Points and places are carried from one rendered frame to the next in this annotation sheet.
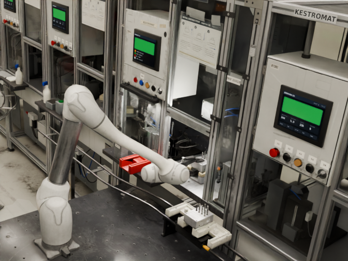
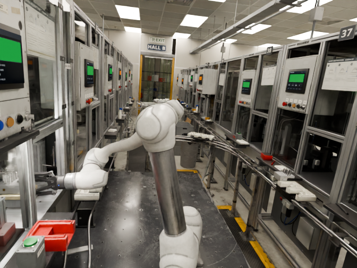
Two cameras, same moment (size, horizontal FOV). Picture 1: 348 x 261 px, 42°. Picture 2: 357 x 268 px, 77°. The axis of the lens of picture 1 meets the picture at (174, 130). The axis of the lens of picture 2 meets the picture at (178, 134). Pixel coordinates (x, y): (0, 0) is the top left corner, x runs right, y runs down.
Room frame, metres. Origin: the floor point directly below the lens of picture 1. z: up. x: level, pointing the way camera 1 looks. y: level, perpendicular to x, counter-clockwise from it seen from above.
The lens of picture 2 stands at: (2.91, 1.07, 1.60)
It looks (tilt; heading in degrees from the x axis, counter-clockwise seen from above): 13 degrees down; 213
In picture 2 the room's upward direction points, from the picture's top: 5 degrees clockwise
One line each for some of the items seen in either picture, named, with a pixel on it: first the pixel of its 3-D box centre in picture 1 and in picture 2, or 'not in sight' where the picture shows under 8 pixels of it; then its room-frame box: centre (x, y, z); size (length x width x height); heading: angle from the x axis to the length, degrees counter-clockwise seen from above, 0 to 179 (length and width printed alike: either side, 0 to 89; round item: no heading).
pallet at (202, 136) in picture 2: not in sight; (200, 137); (0.08, -0.38, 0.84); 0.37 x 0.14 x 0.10; 100
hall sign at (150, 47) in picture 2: not in sight; (156, 47); (-4.32, -4.99, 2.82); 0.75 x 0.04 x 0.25; 132
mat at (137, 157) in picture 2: not in sight; (143, 140); (-1.44, -2.86, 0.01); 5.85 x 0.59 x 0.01; 42
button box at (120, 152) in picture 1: (122, 148); (28, 257); (2.63, 0.32, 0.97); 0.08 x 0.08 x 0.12; 42
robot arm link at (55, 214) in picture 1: (56, 218); (186, 228); (1.98, 0.57, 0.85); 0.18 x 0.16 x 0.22; 23
